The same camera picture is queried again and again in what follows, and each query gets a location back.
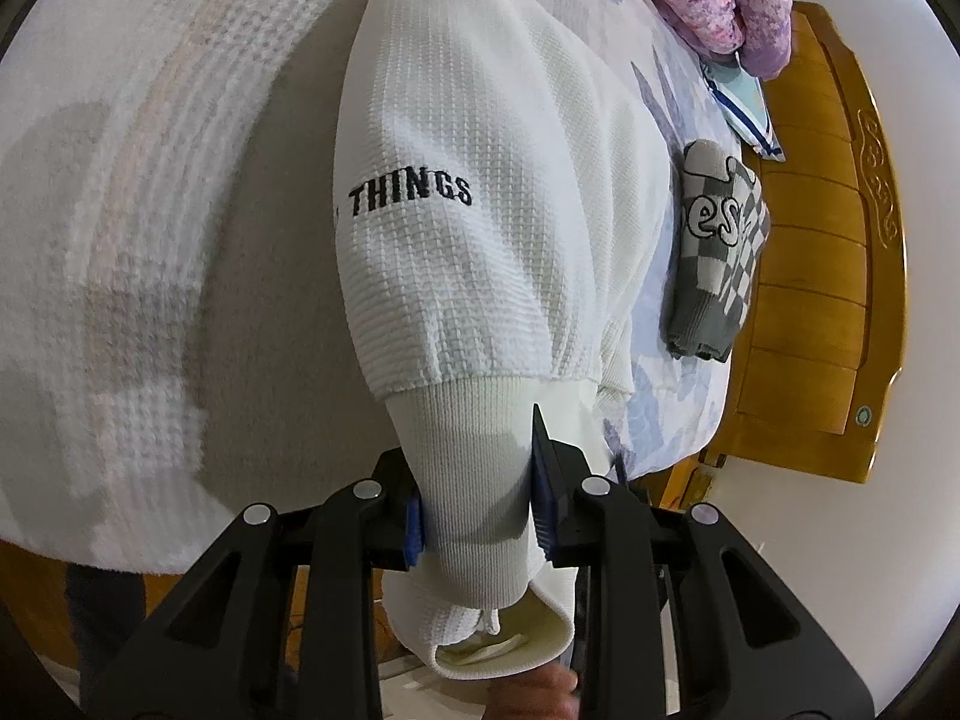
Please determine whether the person's right hand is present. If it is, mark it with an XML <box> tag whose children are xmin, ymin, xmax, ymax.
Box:
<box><xmin>487</xmin><ymin>664</ymin><xmax>580</xmax><ymax>720</ymax></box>

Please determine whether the folded checkered grey sweater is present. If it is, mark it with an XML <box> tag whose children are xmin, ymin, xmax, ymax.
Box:
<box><xmin>660</xmin><ymin>139</ymin><xmax>772</xmax><ymax>362</ymax></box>

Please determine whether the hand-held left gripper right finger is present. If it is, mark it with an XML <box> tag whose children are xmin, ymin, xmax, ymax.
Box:
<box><xmin>529</xmin><ymin>403</ymin><xmax>882</xmax><ymax>720</ymax></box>

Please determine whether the wooden bed headboard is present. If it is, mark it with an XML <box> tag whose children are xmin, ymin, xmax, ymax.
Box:
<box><xmin>701</xmin><ymin>1</ymin><xmax>905</xmax><ymax>485</ymax></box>

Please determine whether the cartoon printed bed sheet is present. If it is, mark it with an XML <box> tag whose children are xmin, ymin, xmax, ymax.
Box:
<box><xmin>540</xmin><ymin>0</ymin><xmax>760</xmax><ymax>482</ymax></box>

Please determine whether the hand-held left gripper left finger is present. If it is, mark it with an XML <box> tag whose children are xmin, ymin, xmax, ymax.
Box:
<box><xmin>75</xmin><ymin>448</ymin><xmax>425</xmax><ymax>720</ymax></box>

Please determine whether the blue striped pillow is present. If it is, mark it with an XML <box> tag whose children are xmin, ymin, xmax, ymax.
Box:
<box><xmin>701</xmin><ymin>52</ymin><xmax>787</xmax><ymax>162</ymax></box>

